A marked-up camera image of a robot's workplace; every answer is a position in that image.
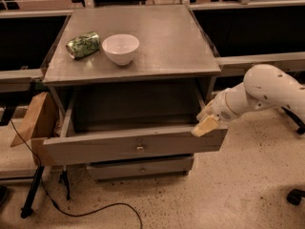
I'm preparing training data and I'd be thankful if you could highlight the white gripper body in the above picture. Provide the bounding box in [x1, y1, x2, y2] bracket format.
[208, 88, 238, 122]

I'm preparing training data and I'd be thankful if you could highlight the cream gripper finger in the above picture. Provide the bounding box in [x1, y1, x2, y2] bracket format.
[196, 100, 214, 121]
[192, 115, 219, 137]

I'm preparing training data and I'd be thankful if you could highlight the grey top drawer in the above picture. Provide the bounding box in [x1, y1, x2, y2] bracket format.
[44, 82, 228, 165]

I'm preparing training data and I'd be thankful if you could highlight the grey drawer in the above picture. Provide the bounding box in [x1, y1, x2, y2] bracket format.
[87, 155, 193, 180]
[44, 82, 228, 165]

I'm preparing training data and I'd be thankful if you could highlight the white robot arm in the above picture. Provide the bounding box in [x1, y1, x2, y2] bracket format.
[192, 64, 305, 136]

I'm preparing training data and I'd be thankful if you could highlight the grey bottom drawer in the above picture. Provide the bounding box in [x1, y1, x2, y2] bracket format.
[87, 155, 193, 180]

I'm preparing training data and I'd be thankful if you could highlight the grey drawer cabinet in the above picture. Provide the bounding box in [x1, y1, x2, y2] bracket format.
[41, 4, 223, 177]

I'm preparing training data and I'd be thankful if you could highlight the white ceramic bowl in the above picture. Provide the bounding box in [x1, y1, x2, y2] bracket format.
[102, 34, 140, 66]

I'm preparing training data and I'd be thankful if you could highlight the black chair caster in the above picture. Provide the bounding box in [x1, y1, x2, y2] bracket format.
[287, 189, 305, 206]

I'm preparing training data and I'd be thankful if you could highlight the green crushed soda can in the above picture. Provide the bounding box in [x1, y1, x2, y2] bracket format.
[66, 31, 101, 59]

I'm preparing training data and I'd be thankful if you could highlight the brown cardboard box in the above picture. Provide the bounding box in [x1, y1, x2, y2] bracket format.
[10, 92, 59, 166]

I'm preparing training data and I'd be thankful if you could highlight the grey left railing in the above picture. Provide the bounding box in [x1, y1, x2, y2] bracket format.
[0, 10, 71, 93]

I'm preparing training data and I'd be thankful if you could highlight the black tripod stand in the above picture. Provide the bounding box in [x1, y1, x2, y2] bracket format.
[21, 166, 71, 219]

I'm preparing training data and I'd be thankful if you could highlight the black floor cable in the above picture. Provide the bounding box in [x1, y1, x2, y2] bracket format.
[9, 119, 144, 229]

